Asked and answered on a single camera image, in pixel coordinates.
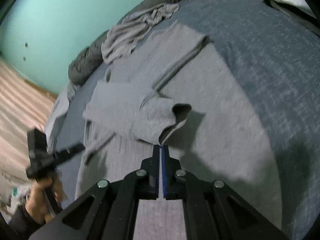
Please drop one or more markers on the blue bed sheet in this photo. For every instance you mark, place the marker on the blue bed sheet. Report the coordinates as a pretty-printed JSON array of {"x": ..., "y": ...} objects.
[{"x": 275, "y": 61}]

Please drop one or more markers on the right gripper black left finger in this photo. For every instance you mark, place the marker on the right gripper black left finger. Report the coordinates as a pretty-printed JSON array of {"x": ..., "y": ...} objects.
[{"x": 107, "y": 210}]

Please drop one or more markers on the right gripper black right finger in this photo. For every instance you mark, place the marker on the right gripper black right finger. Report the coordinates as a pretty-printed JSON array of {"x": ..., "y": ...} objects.
[{"x": 212, "y": 210}]

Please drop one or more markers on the person's left hand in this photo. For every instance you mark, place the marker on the person's left hand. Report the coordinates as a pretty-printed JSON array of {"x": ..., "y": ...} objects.
[{"x": 35, "y": 204}]

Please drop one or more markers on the dark grey rolled duvet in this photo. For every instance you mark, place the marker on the dark grey rolled duvet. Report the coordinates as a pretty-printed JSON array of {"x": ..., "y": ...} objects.
[{"x": 90, "y": 58}]

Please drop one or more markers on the crumpled grey garment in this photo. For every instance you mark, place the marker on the crumpled grey garment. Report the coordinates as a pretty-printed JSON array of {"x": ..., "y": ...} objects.
[{"x": 123, "y": 38}]

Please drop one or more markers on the light grey knit sweater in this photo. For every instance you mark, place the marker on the light grey knit sweater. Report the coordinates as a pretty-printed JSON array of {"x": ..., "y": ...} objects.
[{"x": 190, "y": 109}]

